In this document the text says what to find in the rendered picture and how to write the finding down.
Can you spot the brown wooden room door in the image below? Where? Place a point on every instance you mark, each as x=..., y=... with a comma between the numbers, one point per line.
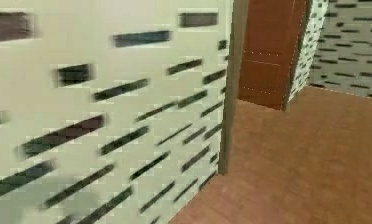
x=267, y=53

